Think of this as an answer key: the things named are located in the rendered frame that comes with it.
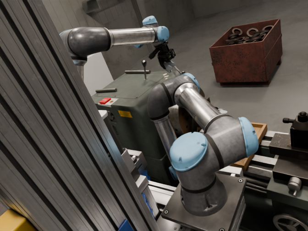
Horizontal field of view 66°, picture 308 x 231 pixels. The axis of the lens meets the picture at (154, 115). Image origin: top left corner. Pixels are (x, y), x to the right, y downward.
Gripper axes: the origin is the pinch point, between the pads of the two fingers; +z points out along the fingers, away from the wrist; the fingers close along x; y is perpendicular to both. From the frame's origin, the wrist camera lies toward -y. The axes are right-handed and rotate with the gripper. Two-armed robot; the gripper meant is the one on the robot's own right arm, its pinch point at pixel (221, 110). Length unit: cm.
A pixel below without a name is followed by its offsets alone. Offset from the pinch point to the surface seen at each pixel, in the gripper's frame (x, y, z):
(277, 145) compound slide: -5.5, 33.0, -15.4
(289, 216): -29, 41, -33
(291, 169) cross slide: -10.5, 40.3, -23.2
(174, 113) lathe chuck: 7.5, -19.1, -17.3
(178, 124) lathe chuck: 1.6, -16.8, -19.0
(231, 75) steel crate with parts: -85, -99, 212
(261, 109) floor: -108, -41, 161
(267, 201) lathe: -54, 23, -11
